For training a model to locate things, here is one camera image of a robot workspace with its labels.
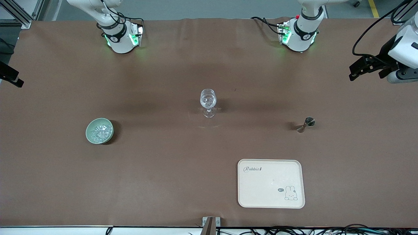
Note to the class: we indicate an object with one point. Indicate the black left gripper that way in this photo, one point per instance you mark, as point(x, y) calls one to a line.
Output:
point(386, 54)

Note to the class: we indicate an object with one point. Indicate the silver metal jigger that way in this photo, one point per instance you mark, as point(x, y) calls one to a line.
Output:
point(307, 123)

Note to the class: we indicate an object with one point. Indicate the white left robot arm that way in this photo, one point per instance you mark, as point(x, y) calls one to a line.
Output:
point(303, 36)

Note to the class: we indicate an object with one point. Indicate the clear ice cubes heap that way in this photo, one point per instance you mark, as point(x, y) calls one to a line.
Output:
point(100, 132)

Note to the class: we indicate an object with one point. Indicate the clear wine glass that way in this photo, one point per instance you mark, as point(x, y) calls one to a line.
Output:
point(208, 99)

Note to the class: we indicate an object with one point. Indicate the black caster wheel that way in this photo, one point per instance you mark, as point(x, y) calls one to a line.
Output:
point(356, 3)

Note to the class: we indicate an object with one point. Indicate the green ceramic bowl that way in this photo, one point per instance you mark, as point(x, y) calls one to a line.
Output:
point(88, 133)

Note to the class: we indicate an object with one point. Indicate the cream rabbit print tray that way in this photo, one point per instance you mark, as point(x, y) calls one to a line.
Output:
point(261, 189)

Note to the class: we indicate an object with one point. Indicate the brown table cover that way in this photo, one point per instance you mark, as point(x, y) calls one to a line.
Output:
point(163, 179)

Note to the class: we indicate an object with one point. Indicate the aluminium frame post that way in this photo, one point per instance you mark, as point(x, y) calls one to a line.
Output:
point(23, 19)

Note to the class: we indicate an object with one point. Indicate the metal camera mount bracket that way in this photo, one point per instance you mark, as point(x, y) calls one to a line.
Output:
point(209, 225)

